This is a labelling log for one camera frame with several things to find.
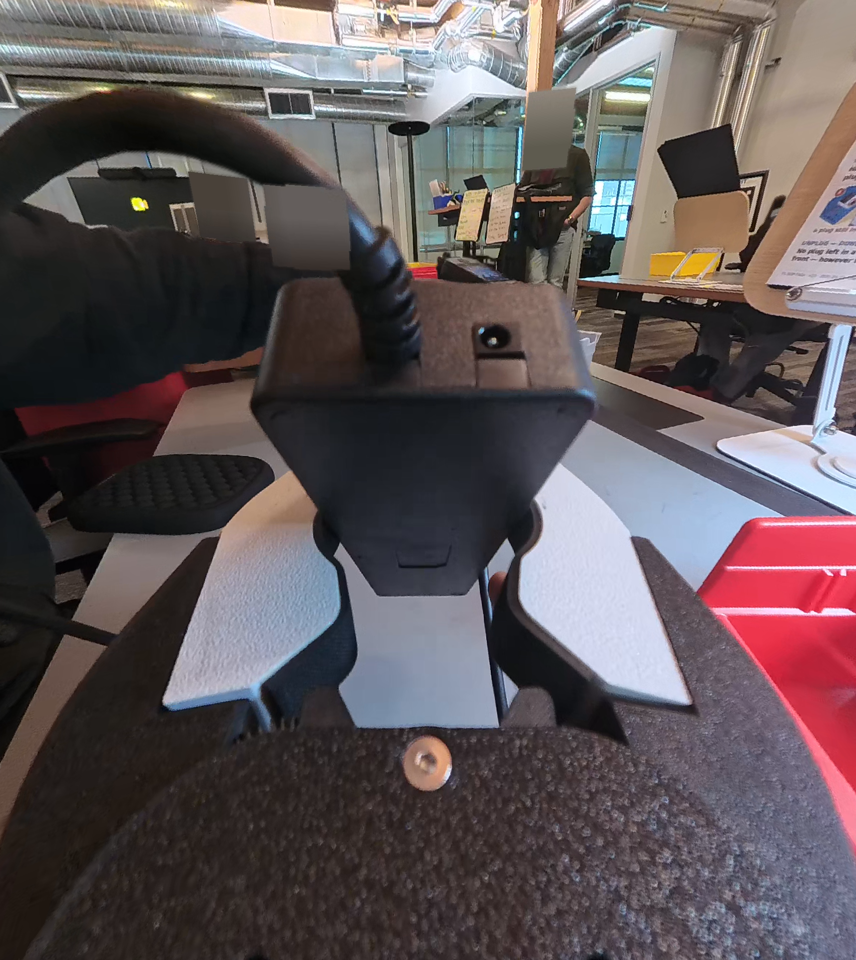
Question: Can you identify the person's left forearm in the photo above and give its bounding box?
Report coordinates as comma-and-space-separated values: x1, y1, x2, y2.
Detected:
0, 202, 286, 421

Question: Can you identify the small red plastic bin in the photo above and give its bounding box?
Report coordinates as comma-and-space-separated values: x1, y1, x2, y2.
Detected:
698, 516, 856, 960

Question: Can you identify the black panel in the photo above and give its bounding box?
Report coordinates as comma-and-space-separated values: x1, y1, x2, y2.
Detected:
656, 123, 742, 200

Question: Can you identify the black usb hub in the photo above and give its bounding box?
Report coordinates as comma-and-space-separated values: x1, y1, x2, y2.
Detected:
251, 277, 597, 599

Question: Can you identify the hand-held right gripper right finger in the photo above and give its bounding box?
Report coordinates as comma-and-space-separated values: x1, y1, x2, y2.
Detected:
489, 465, 694, 745

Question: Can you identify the red chair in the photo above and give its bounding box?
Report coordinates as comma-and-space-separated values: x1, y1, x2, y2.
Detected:
0, 371, 189, 526

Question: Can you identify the black wrist rest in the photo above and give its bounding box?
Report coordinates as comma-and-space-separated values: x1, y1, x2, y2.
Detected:
68, 453, 276, 536

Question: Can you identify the black floor lamp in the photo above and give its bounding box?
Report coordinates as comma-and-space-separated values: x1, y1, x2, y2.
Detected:
387, 118, 433, 260

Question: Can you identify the silver air duct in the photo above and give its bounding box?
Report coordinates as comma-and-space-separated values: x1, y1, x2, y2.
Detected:
0, 0, 774, 125

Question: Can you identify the long wooden table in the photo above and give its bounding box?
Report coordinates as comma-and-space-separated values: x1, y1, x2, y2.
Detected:
576, 271, 774, 376

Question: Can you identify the yellow bin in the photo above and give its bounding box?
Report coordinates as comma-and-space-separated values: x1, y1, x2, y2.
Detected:
649, 251, 721, 280

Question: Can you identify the thick black hub cable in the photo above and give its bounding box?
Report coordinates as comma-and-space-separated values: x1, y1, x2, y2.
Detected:
0, 88, 425, 648

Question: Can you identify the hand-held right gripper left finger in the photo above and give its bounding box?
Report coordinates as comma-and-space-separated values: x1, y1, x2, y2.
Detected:
162, 471, 359, 712

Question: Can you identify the paper flip chart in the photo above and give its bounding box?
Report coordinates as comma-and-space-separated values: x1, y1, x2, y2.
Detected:
455, 187, 490, 243
485, 183, 517, 246

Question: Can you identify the black wall monitor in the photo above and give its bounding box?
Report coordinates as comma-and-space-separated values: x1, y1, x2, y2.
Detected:
68, 168, 196, 232

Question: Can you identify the cardboard box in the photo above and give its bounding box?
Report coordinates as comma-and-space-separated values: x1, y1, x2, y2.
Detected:
672, 191, 751, 256

